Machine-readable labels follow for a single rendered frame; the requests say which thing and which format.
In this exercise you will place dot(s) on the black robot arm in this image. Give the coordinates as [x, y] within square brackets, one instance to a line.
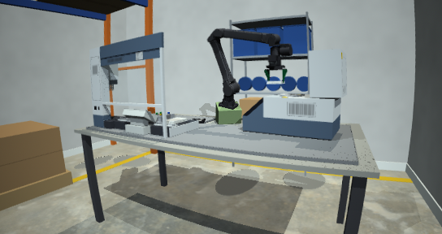
[230, 89]

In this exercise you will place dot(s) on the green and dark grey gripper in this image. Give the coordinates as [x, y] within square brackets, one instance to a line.
[277, 67]

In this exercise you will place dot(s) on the white benchtop lab instrument with lid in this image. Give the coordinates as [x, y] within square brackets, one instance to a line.
[312, 115]

